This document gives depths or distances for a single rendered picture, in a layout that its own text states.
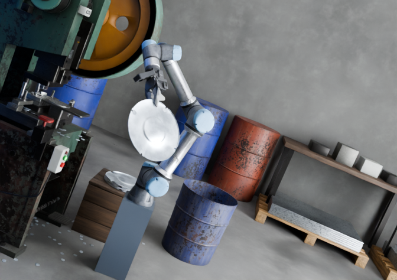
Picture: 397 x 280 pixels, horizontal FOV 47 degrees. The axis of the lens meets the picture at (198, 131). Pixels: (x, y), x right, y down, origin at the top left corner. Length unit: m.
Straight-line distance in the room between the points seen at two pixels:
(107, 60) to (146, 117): 0.95
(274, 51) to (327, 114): 1.01
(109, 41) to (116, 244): 1.25
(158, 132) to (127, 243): 0.79
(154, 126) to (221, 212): 1.21
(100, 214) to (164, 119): 1.07
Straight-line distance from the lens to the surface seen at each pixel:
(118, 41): 2.98
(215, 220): 3.15
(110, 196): 2.97
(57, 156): 2.44
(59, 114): 2.67
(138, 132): 2.04
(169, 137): 2.14
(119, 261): 2.70
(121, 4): 3.01
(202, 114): 2.36
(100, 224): 3.04
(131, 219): 2.59
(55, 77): 2.65
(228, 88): 5.78
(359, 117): 5.88
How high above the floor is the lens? 1.31
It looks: 8 degrees down
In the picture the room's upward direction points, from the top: 22 degrees clockwise
